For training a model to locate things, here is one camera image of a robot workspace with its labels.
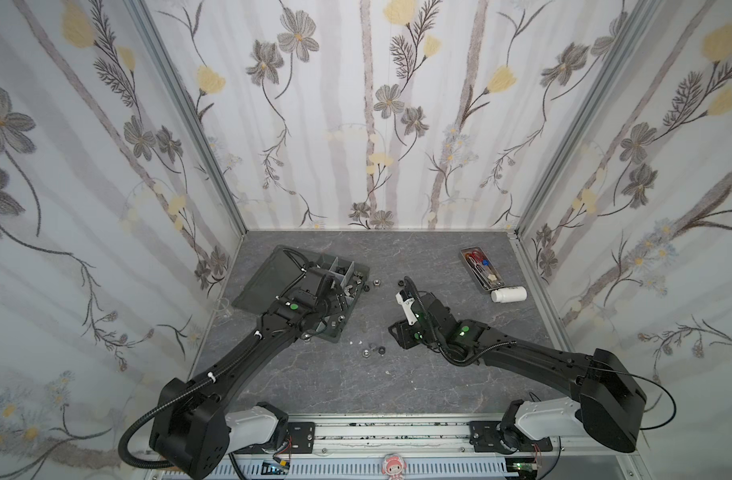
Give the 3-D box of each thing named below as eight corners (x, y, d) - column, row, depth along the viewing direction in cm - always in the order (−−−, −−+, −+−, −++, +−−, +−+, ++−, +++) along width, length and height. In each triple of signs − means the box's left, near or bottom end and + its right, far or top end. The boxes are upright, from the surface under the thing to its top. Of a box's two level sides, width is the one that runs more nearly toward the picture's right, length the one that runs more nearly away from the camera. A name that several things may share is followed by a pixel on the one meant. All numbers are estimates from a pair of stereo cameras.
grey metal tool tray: (485, 291, 105) (487, 288, 103) (459, 251, 117) (461, 247, 115) (503, 287, 107) (506, 283, 105) (476, 247, 119) (478, 243, 117)
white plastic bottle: (493, 304, 101) (498, 297, 98) (489, 295, 104) (494, 288, 100) (523, 302, 102) (529, 295, 99) (519, 292, 105) (524, 285, 101)
